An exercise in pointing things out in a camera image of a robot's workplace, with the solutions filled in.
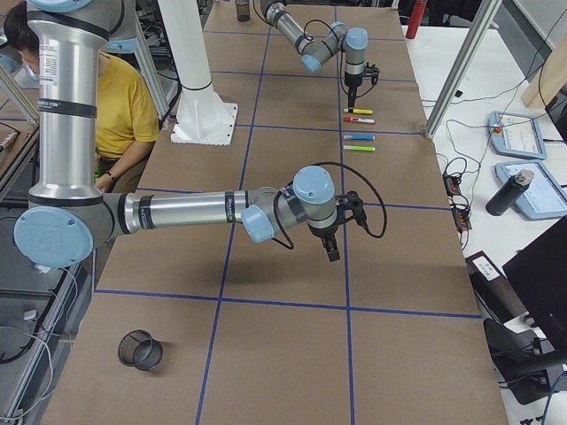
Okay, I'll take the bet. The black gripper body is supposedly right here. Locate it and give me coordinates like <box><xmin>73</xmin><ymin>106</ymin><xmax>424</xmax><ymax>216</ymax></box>
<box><xmin>345</xmin><ymin>74</ymin><xmax>362</xmax><ymax>90</ymax></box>
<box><xmin>308</xmin><ymin>225</ymin><xmax>338</xmax><ymax>244</ymax></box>

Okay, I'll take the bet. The red marker pen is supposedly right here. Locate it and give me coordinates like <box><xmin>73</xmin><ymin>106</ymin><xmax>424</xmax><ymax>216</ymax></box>
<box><xmin>343</xmin><ymin>116</ymin><xmax>376</xmax><ymax>124</ymax></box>

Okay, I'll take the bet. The blue highlighter pen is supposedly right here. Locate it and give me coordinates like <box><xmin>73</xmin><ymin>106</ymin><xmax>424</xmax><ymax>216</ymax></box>
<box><xmin>343</xmin><ymin>134</ymin><xmax>375</xmax><ymax>141</ymax></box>

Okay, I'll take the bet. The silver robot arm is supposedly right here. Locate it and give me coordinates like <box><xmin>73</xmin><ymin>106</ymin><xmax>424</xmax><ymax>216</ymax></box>
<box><xmin>4</xmin><ymin>1</ymin><xmax>338</xmax><ymax>267</ymax></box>
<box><xmin>252</xmin><ymin>1</ymin><xmax>379</xmax><ymax>112</ymax></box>

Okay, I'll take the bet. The yellow highlighter pen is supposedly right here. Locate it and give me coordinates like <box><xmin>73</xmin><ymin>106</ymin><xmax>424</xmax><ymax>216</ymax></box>
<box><xmin>343</xmin><ymin>108</ymin><xmax>374</xmax><ymax>115</ymax></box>

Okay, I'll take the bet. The green highlighter pen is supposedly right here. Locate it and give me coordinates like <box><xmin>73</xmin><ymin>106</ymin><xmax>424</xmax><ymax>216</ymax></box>
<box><xmin>343</xmin><ymin>145</ymin><xmax>376</xmax><ymax>152</ymax></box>

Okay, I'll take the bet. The far black mesh cup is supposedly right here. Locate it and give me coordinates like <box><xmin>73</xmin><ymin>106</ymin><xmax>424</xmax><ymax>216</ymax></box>
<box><xmin>235</xmin><ymin>0</ymin><xmax>251</xmax><ymax>22</ymax></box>

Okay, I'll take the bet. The black mesh cup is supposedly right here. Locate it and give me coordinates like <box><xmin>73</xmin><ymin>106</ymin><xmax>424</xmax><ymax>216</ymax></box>
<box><xmin>117</xmin><ymin>329</ymin><xmax>163</xmax><ymax>371</ymax></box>
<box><xmin>235</xmin><ymin>0</ymin><xmax>251</xmax><ymax>22</ymax></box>

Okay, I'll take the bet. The small black usb hub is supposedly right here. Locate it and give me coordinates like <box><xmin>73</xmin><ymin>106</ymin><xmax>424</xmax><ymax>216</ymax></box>
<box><xmin>442</xmin><ymin>174</ymin><xmax>462</xmax><ymax>197</ymax></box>

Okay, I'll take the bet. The brown paper table cover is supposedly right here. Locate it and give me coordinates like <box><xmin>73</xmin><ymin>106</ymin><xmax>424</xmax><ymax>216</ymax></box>
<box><xmin>42</xmin><ymin>2</ymin><xmax>507</xmax><ymax>424</ymax></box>

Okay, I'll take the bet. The far teach pendant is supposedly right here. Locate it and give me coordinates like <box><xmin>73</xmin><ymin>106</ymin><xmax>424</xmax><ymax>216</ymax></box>
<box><xmin>487</xmin><ymin>111</ymin><xmax>547</xmax><ymax>159</ymax></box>

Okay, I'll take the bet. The teach pendant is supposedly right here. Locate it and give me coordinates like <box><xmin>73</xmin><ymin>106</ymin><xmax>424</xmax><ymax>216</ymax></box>
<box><xmin>487</xmin><ymin>111</ymin><xmax>547</xmax><ymax>159</ymax></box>
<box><xmin>494</xmin><ymin>159</ymin><xmax>566</xmax><ymax>220</ymax></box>

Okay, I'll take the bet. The black adapter box with label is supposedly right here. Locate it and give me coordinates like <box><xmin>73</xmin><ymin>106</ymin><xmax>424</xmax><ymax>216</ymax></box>
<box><xmin>465</xmin><ymin>251</ymin><xmax>528</xmax><ymax>323</ymax></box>

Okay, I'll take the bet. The black water bottle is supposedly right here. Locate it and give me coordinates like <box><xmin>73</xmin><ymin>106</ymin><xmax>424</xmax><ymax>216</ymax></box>
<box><xmin>485</xmin><ymin>169</ymin><xmax>535</xmax><ymax>216</ymax></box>

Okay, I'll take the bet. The near black mesh cup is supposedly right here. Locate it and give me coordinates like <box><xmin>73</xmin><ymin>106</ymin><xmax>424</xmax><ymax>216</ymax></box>
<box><xmin>117</xmin><ymin>329</ymin><xmax>163</xmax><ymax>371</ymax></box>

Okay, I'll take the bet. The near teach pendant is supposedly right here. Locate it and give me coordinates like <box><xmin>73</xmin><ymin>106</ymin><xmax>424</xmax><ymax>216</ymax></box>
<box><xmin>494</xmin><ymin>159</ymin><xmax>566</xmax><ymax>220</ymax></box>

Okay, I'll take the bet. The person in yellow shirt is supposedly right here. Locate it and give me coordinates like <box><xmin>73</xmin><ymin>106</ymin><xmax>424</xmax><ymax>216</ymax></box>
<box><xmin>4</xmin><ymin>1</ymin><xmax>159</xmax><ymax>202</ymax></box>

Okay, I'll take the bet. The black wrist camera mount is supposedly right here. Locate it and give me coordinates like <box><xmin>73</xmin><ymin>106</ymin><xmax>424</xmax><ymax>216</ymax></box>
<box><xmin>335</xmin><ymin>190</ymin><xmax>369</xmax><ymax>230</ymax></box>

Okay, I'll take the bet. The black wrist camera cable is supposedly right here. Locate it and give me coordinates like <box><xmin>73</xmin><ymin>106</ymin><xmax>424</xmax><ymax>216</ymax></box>
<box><xmin>270</xmin><ymin>161</ymin><xmax>388</xmax><ymax>250</ymax></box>

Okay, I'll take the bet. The aluminium frame post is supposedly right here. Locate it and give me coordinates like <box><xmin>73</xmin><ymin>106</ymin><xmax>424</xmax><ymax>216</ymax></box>
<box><xmin>423</xmin><ymin>0</ymin><xmax>502</xmax><ymax>139</ymax></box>

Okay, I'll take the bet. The white camera pillar with base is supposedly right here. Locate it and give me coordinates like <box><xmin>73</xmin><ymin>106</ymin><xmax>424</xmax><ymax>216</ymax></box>
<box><xmin>159</xmin><ymin>0</ymin><xmax>238</xmax><ymax>146</ymax></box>

